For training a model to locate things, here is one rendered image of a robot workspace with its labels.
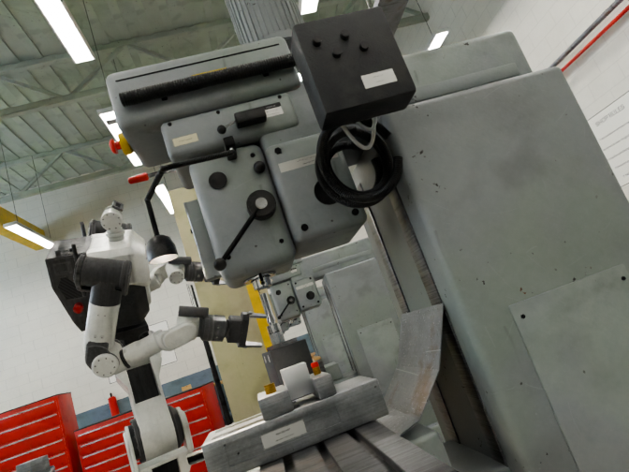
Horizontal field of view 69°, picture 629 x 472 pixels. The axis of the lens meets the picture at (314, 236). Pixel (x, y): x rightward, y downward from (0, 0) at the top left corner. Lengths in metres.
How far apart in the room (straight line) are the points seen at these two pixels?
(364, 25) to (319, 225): 0.44
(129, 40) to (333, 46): 7.10
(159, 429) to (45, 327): 9.53
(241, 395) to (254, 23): 2.12
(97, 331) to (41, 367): 9.56
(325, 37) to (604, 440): 0.99
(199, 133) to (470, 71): 0.75
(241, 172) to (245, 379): 1.91
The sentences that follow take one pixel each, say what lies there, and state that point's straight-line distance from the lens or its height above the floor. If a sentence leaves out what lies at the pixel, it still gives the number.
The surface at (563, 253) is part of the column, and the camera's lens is 1.16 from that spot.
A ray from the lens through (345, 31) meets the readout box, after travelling 1.01.
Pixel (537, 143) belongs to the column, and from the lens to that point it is 1.22.
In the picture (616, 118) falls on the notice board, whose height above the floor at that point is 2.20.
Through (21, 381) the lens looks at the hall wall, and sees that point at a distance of 11.26.
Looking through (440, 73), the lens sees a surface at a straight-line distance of 1.36.
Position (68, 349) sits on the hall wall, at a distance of 10.92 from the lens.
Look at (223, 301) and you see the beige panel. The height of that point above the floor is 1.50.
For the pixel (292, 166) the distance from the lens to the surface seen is 1.13.
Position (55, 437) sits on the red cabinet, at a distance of 6.24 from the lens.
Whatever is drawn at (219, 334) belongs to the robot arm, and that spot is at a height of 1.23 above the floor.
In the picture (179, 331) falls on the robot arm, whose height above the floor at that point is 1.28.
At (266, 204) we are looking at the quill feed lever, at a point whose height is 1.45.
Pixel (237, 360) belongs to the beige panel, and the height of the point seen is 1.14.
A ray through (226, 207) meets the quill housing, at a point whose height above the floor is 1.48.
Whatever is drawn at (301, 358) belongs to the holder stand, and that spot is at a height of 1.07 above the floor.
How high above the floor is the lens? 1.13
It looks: 12 degrees up
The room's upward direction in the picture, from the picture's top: 19 degrees counter-clockwise
